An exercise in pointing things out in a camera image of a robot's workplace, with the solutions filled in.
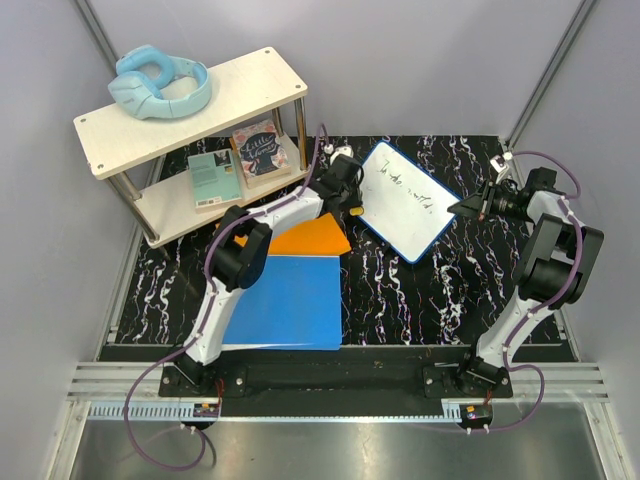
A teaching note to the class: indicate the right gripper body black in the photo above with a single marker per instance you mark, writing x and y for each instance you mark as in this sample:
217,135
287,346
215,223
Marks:
497,202

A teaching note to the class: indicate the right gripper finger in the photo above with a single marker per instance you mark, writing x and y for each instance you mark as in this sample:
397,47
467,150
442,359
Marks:
472,214
469,205

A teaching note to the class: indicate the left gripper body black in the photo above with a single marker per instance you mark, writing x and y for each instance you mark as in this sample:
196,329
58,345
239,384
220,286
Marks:
349,196

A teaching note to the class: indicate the blue framed whiteboard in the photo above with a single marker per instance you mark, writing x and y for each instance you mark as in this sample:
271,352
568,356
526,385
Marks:
405,206

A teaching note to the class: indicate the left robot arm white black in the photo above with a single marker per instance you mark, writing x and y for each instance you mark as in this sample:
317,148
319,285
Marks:
238,252

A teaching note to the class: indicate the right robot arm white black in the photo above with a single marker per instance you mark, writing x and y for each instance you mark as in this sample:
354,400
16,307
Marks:
553,270

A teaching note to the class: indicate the orange folder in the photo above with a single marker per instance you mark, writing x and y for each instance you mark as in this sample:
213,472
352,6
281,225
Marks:
319,237

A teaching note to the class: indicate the Little Women book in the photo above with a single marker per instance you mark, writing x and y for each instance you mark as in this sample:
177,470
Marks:
261,153

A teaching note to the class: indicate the teal paperback book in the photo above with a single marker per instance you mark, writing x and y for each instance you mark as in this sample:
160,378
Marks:
214,180

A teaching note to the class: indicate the blue folder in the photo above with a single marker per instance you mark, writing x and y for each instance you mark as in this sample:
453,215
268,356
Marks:
295,305

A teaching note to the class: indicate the white two tier shelf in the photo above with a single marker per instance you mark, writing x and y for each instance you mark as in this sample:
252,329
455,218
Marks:
113,142

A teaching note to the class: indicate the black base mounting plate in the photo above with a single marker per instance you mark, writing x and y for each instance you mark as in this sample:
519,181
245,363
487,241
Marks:
241,380

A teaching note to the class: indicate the light blue headphones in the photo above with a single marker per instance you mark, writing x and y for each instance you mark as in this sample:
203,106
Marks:
144,72

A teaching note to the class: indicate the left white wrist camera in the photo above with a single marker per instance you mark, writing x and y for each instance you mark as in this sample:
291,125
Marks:
333,152

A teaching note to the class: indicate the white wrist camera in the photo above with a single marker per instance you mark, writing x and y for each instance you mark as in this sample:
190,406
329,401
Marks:
501,164
333,152

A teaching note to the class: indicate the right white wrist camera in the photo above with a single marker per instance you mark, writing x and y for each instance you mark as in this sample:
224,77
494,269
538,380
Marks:
501,164

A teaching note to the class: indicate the aluminium rail frame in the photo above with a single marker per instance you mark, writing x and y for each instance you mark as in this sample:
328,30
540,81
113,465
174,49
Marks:
114,391

